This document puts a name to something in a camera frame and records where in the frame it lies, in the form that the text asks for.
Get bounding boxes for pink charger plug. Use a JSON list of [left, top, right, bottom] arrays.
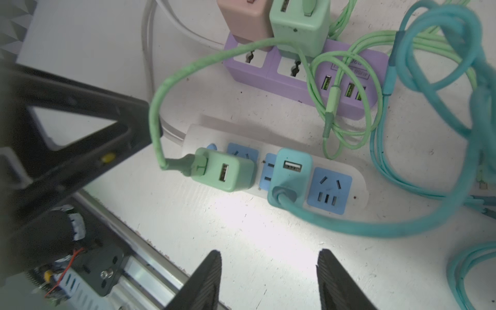
[[216, 0, 273, 44]]

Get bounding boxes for light green charger plug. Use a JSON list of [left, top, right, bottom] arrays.
[[269, 0, 331, 58]]

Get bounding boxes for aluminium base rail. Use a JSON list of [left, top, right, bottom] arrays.
[[73, 191, 229, 310]]

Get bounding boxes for green multi-head cable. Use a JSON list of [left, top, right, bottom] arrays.
[[307, 0, 481, 160], [149, 36, 311, 171]]

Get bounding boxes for white blue power strip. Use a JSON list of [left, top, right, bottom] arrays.
[[183, 125, 369, 219]]

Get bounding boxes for white coiled power cords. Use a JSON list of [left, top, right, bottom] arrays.
[[141, 0, 226, 146]]

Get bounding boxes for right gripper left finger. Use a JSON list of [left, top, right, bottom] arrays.
[[164, 250, 222, 310]]

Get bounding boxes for teal charger plug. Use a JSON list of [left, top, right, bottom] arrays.
[[267, 148, 313, 209]]

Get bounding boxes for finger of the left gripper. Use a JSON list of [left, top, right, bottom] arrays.
[[1, 61, 151, 232]]

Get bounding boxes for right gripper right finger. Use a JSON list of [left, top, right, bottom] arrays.
[[316, 249, 377, 310]]

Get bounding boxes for purple power strip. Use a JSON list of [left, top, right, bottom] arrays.
[[222, 32, 390, 120]]

